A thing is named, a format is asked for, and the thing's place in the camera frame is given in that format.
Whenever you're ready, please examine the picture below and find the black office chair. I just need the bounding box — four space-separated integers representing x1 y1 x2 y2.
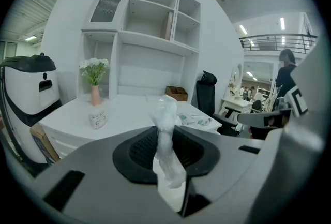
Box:
195 70 240 138

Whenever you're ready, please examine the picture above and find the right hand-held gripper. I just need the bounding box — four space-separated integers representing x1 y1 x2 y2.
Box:
237 38 325 129

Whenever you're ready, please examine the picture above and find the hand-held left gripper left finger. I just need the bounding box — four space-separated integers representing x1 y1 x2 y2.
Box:
33 125 179 219

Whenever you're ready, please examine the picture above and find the white wet wipes pack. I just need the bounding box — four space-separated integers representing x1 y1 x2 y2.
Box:
177 111 213 126

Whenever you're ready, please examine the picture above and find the small clear packet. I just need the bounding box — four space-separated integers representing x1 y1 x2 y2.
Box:
88 110 108 130

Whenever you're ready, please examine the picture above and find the black metal railing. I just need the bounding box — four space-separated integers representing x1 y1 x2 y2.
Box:
239 33 318 54

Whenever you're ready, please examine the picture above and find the white and black robot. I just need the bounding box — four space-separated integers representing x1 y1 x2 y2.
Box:
0 53 63 166

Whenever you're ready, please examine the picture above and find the white desk with hutch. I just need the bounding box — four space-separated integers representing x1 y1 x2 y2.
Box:
38 0 223 164

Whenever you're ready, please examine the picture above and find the brown book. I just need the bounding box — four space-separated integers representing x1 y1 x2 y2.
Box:
160 12 174 40

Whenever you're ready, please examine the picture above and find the white flower bunch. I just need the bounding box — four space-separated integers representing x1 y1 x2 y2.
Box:
79 57 111 86

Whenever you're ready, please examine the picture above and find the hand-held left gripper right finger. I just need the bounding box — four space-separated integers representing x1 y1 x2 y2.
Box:
177 103 326 224

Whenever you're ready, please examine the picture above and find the cardboard box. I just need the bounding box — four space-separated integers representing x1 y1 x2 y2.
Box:
29 123 61 166

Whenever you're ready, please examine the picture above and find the pink vase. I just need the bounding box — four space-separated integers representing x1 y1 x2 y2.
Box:
90 85 101 107

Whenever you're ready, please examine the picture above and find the brown wooden organizer box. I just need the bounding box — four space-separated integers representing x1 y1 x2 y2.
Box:
165 85 189 102

